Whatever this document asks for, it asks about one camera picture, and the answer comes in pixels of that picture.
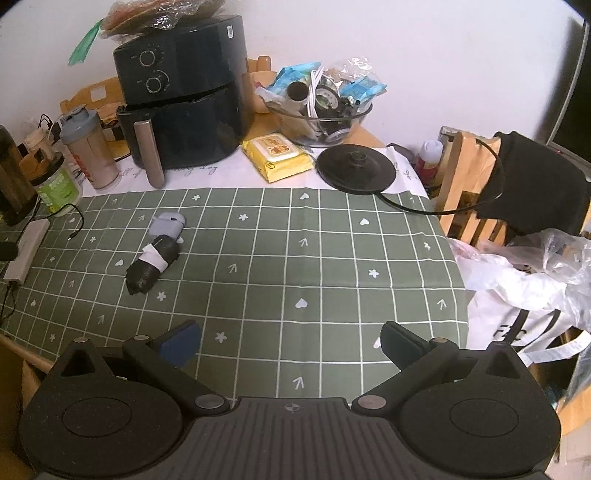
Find yellow wet wipes pack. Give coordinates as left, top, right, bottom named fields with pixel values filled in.
left=241, top=134, right=315, bottom=184

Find blue snack packet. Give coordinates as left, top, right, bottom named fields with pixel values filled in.
left=344, top=76, right=387, bottom=100
left=269, top=62, right=322, bottom=95

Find black charging cable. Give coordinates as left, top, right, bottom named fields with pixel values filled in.
left=0, top=279, right=19, bottom=330

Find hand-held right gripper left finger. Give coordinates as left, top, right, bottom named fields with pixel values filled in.
left=59, top=320, right=230, bottom=416

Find grey window frame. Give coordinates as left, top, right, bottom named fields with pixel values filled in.
left=547, top=18, right=591, bottom=162

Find white tote bag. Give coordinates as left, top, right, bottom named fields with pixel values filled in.
left=450, top=237, right=591, bottom=365

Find green ribbon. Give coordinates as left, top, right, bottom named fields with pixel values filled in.
left=68, top=18, right=106, bottom=65

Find red bottle white cap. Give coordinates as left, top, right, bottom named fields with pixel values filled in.
left=413, top=138, right=446, bottom=185

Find dark electric kettle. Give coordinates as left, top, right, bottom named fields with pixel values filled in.
left=0, top=124, right=38, bottom=227

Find white power bank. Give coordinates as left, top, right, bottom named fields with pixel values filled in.
left=4, top=219, right=51, bottom=282

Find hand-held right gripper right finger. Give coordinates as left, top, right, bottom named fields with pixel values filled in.
left=352, top=320, right=532, bottom=415

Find shaker bottle grey lid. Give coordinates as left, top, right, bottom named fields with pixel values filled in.
left=60, top=105, right=121, bottom=191

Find green grid tablecloth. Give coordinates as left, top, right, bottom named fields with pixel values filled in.
left=0, top=187, right=472, bottom=400

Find green label jar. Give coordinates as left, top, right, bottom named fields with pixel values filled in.
left=31, top=152, right=84, bottom=215

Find dark blue air fryer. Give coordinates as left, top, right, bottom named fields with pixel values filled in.
left=113, top=14, right=256, bottom=188

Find black kettle base cord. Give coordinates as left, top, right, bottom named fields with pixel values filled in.
left=376, top=138, right=505, bottom=215

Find thin black plug cable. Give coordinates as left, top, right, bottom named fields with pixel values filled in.
left=59, top=203, right=85, bottom=241

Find crinkled clear wrapper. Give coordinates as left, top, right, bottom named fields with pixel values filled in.
left=330, top=56, right=376, bottom=86

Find white coiled cable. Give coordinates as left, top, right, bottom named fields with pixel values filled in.
left=305, top=65, right=327, bottom=118

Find brown-filled clear jar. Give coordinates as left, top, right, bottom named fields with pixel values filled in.
left=25, top=145, right=63, bottom=174

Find clear bag brown snacks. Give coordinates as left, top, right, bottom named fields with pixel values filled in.
left=102, top=0, right=227, bottom=38

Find white script table cover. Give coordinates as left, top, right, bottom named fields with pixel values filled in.
left=81, top=138, right=432, bottom=199

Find black sock white band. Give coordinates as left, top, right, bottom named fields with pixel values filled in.
left=126, top=234, right=181, bottom=295

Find pale purple small case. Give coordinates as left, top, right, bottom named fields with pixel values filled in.
left=148, top=211, right=186, bottom=245

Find clear plastic bag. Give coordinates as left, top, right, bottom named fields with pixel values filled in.
left=503, top=228, right=591, bottom=333

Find slatted wooden chair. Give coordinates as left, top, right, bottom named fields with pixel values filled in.
left=436, top=126, right=591, bottom=462

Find black kettle base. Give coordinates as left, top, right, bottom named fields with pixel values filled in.
left=316, top=143, right=399, bottom=195

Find glass bowl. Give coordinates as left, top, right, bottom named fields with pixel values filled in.
left=265, top=99, right=374, bottom=148

